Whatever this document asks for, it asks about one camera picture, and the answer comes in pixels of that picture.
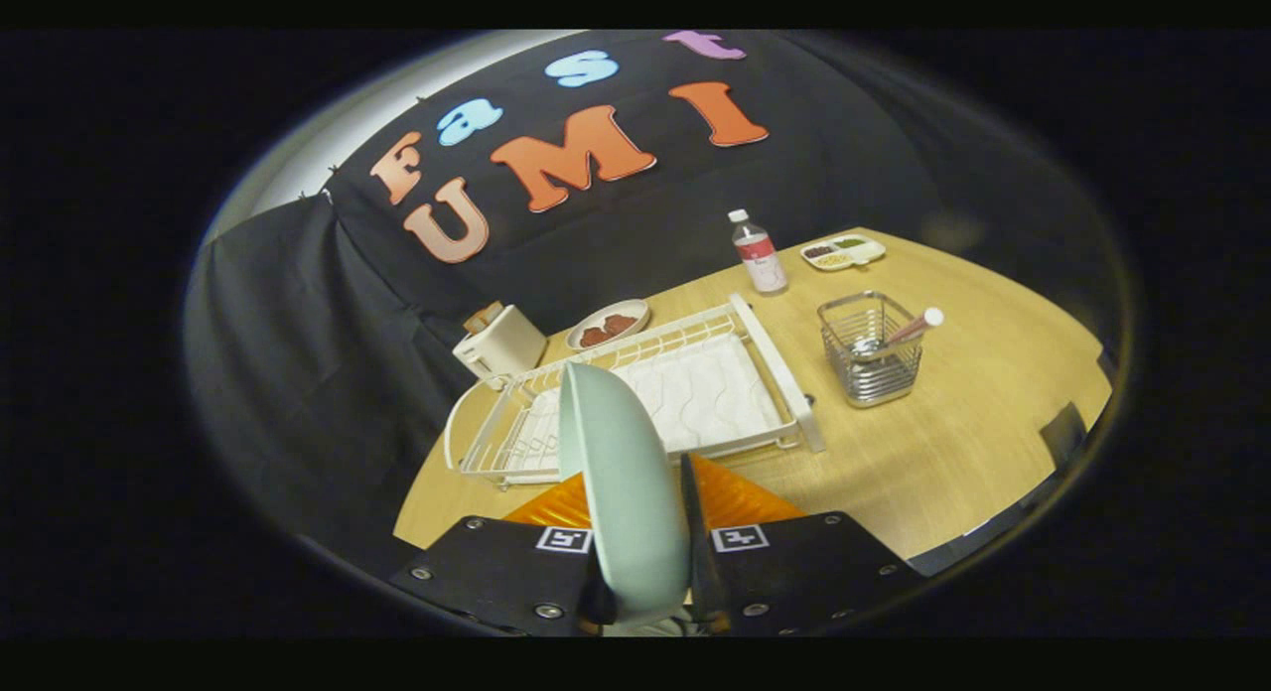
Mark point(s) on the clear plastic bottle red label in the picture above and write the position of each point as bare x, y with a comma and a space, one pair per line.
760, 259

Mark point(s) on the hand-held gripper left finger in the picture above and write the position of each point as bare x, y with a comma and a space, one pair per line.
496, 572

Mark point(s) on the light green plate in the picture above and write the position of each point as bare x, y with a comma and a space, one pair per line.
626, 492

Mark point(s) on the black backdrop cloth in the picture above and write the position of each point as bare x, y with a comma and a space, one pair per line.
298, 373

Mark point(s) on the white divided condiment dish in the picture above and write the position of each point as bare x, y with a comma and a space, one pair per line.
844, 252

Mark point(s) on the toast slice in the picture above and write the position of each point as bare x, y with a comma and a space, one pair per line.
482, 317

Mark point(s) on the small dark block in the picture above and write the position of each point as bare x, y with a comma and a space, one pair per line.
1064, 435

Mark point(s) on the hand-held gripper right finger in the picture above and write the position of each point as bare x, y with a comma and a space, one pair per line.
700, 552

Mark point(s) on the white toaster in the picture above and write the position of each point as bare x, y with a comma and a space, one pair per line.
506, 344

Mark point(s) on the reddish brown meat piece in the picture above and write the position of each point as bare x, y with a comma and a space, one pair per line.
620, 324
593, 337

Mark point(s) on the small white plate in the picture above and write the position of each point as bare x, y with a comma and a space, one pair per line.
635, 309

